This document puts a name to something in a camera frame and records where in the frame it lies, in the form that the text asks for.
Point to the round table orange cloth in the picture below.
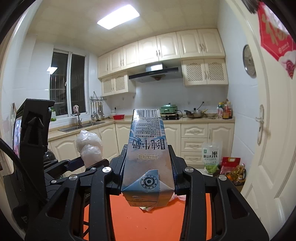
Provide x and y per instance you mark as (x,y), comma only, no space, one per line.
(132,223)

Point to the red basin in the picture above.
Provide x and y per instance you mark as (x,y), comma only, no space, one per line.
(119,117)

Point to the hanging utensil rack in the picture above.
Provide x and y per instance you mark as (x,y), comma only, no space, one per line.
(96,107)

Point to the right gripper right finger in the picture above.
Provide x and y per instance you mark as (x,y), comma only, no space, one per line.
(232,218)

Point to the green electric cooker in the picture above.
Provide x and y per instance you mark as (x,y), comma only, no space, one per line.
(169,109)

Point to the door handle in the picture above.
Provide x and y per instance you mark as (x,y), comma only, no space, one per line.
(260,121)

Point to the window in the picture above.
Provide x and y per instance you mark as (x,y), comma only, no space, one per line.
(67,82)

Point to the range hood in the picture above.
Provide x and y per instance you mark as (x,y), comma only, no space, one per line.
(156,72)

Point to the black rice cooker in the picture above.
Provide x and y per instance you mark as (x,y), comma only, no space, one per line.
(48,156)

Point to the pink translucent plastic bag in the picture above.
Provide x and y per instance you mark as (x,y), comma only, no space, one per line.
(179,197)

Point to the white door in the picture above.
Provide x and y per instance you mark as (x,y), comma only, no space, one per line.
(270,183)

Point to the cardboard box with oil bottles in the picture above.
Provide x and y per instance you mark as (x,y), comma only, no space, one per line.
(237,175)

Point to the green dish soap bottle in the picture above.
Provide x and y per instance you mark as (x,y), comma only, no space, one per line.
(53,114)

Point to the upper cabinets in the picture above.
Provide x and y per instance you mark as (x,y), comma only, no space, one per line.
(198,52)

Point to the white plastic bag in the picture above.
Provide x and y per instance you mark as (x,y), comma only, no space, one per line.
(90,147)

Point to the ceiling light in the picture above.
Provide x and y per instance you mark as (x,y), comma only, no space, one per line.
(119,16)

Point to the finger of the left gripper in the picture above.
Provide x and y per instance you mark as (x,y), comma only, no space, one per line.
(75,177)
(57,168)

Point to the wok with lid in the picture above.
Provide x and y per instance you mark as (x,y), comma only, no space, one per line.
(196,112)

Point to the red fu paper decoration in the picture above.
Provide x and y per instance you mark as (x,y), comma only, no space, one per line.
(275,38)

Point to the rice bag on floor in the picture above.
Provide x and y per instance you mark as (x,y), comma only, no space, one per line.
(211,156)

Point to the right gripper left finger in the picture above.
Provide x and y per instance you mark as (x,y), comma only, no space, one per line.
(82,208)

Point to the milk carton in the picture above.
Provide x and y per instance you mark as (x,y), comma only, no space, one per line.
(147,176)

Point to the condiment bottles group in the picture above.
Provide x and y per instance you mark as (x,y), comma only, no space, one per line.
(224,110)

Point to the gas stove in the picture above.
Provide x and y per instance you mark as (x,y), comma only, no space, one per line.
(170,116)

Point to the sink faucet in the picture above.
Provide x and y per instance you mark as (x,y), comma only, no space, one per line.
(76,113)

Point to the glutinous rice flour bag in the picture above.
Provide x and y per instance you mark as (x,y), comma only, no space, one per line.
(146,208)

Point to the lower cabinets with counter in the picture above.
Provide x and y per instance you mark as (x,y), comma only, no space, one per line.
(185,135)

